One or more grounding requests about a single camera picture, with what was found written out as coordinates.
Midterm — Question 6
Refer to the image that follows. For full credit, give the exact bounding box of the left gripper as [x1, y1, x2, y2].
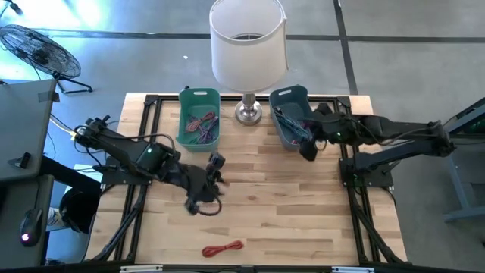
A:
[180, 152, 228, 206]

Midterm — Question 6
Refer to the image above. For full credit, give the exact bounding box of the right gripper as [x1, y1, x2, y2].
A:
[299, 111, 355, 162]

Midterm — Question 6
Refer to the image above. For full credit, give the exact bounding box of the maroon white braided cable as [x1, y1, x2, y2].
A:
[289, 128, 308, 146]

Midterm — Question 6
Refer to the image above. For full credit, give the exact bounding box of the purple smooth cable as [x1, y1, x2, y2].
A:
[196, 116, 220, 143]

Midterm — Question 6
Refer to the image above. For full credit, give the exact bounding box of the pink braided cable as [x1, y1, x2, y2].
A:
[184, 111, 216, 133]

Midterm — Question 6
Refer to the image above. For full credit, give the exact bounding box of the grey green braided cable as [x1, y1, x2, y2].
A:
[273, 107, 300, 130]

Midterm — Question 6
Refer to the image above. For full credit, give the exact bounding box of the blue-grey plastic bin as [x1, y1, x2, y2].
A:
[268, 84, 327, 152]

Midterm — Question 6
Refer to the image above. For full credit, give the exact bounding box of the green plastic bin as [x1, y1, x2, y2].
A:
[177, 87, 222, 153]

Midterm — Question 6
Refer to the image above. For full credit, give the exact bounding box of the silver lamp with white shade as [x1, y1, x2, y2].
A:
[208, 0, 291, 126]

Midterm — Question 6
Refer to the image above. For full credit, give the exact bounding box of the white label strip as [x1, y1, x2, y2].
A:
[331, 266, 376, 273]
[120, 264, 164, 273]

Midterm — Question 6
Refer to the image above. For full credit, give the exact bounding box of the person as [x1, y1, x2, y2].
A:
[39, 154, 102, 235]

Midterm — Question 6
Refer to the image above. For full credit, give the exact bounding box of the workbench with blue-grey legs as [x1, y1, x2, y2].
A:
[416, 96, 485, 224]

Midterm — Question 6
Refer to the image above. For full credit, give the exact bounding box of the black computer mouse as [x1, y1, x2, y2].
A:
[18, 207, 45, 248]

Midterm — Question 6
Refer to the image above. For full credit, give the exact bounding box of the small black device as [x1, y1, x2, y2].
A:
[7, 151, 33, 170]

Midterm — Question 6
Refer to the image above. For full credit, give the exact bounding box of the grey desk panel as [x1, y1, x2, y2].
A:
[0, 78, 58, 183]

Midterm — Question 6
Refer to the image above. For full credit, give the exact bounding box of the dark grey desk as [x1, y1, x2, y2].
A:
[0, 174, 55, 268]

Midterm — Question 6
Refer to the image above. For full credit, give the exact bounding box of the black floor fan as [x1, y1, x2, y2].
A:
[0, 24, 94, 95]

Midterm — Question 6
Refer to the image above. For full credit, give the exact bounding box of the black cable loop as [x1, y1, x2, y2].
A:
[196, 196, 224, 218]

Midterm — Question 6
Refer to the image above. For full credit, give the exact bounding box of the red smooth cable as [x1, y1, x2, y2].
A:
[201, 240, 245, 259]

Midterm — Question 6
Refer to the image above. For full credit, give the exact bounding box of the black aluminium table frame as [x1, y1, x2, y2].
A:
[90, 93, 408, 266]

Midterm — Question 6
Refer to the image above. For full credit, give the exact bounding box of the yellow power plug cable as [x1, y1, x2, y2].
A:
[48, 115, 79, 140]

